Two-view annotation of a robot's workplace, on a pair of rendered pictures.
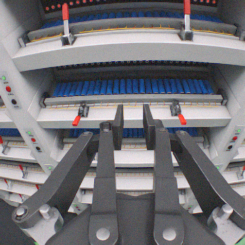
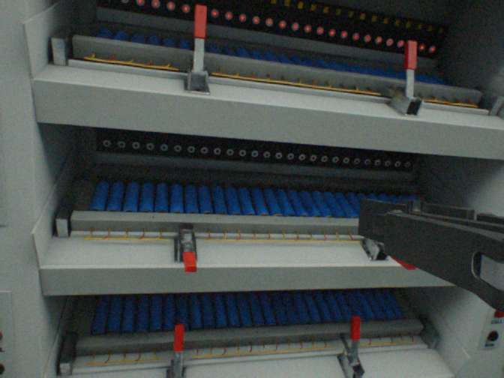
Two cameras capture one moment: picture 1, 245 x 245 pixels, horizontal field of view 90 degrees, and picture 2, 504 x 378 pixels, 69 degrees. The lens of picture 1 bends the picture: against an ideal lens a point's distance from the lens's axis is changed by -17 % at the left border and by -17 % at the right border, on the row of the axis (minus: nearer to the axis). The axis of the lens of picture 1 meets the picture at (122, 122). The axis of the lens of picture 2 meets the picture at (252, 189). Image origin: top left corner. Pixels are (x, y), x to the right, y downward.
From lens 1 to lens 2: 20 cm
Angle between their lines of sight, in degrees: 29
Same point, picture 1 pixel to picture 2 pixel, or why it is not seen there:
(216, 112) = not seen: hidden behind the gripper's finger
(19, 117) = not seen: outside the picture
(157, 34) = (355, 102)
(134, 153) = (276, 367)
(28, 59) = (89, 97)
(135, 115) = (301, 259)
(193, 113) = not seen: hidden behind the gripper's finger
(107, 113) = (240, 253)
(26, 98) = (35, 199)
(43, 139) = (34, 331)
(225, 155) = (486, 361)
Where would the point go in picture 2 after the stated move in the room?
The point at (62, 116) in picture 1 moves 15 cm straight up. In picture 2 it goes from (129, 258) to (132, 131)
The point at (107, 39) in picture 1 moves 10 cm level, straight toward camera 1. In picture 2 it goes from (274, 97) to (319, 102)
